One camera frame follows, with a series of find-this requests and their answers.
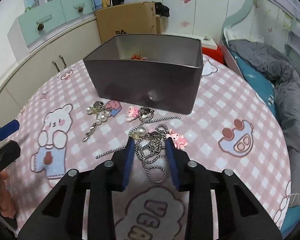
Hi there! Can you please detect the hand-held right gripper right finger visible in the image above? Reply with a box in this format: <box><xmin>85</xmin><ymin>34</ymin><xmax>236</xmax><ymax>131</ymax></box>
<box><xmin>165</xmin><ymin>138</ymin><xmax>283</xmax><ymax>240</ymax></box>

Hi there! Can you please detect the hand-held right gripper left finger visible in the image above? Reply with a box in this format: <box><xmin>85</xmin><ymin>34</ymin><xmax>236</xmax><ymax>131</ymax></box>
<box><xmin>17</xmin><ymin>137</ymin><xmax>136</xmax><ymax>240</ymax></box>

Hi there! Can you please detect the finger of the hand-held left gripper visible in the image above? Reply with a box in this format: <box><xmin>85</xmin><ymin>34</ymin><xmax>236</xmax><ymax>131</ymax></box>
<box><xmin>0</xmin><ymin>140</ymin><xmax>21</xmax><ymax>167</ymax></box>
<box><xmin>0</xmin><ymin>120</ymin><xmax>21</xmax><ymax>141</ymax></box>

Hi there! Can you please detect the silver chain with bunny charm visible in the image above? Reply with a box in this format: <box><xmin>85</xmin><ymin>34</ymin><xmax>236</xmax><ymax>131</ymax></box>
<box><xmin>96</xmin><ymin>122</ymin><xmax>189</xmax><ymax>184</ymax></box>

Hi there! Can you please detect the dark metal tin box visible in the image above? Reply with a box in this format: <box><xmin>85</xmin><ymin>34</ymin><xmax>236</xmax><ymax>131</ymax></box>
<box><xmin>83</xmin><ymin>34</ymin><xmax>204</xmax><ymax>115</ymax></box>

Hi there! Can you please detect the person's left hand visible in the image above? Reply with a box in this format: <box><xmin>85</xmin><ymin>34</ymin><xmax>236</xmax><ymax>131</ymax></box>
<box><xmin>0</xmin><ymin>170</ymin><xmax>16</xmax><ymax>218</ymax></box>

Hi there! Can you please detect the beige cabinet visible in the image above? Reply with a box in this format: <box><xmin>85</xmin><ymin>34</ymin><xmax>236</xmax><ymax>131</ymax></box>
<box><xmin>0</xmin><ymin>17</ymin><xmax>103</xmax><ymax>117</ymax></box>

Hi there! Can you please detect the pink checked cartoon tablecloth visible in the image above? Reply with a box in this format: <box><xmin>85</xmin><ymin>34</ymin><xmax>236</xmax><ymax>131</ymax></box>
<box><xmin>0</xmin><ymin>52</ymin><xmax>292</xmax><ymax>240</ymax></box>

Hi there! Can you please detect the teal bed sheet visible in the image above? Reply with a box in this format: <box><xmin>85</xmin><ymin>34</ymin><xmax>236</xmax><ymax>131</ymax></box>
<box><xmin>236</xmin><ymin>54</ymin><xmax>300</xmax><ymax>232</ymax></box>

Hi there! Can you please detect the red stool with white top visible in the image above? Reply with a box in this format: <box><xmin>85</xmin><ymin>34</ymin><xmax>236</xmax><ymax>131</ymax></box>
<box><xmin>201</xmin><ymin>39</ymin><xmax>224</xmax><ymax>65</ymax></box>

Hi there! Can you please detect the mint drawer unit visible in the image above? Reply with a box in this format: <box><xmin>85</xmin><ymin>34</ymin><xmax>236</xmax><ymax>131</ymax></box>
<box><xmin>7</xmin><ymin>0</ymin><xmax>95</xmax><ymax>47</ymax></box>

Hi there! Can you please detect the grey checked pillow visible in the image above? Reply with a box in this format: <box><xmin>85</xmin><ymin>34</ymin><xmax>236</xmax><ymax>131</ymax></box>
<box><xmin>288</xmin><ymin>192</ymin><xmax>300</xmax><ymax>207</ymax></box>

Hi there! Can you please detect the grey duvet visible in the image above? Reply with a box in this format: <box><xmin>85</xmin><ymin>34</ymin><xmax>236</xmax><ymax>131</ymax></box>
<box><xmin>228</xmin><ymin>40</ymin><xmax>300</xmax><ymax>202</ymax></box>

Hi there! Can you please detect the large cardboard box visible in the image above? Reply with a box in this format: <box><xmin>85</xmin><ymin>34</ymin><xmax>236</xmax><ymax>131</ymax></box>
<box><xmin>95</xmin><ymin>2</ymin><xmax>158</xmax><ymax>44</ymax></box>

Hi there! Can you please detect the black cloth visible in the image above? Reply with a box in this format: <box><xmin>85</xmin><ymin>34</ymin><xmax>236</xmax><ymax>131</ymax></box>
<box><xmin>155</xmin><ymin>2</ymin><xmax>170</xmax><ymax>18</ymax></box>

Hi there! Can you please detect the white wardrobe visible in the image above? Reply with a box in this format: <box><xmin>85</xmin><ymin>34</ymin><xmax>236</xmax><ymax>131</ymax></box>
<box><xmin>150</xmin><ymin>0</ymin><xmax>253</xmax><ymax>43</ymax></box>

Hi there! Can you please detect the pink bear charm keychain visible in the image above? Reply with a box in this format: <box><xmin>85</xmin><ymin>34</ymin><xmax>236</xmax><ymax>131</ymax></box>
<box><xmin>126</xmin><ymin>106</ymin><xmax>181</xmax><ymax>130</ymax></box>

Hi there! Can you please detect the pearl keychain with cupcake charm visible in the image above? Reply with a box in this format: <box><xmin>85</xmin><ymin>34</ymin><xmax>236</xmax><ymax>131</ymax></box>
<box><xmin>82</xmin><ymin>100</ymin><xmax>122</xmax><ymax>143</ymax></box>

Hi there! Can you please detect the mint bunk bed frame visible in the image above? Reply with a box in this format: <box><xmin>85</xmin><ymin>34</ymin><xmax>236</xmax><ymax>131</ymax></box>
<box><xmin>219</xmin><ymin>0</ymin><xmax>300</xmax><ymax>120</ymax></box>

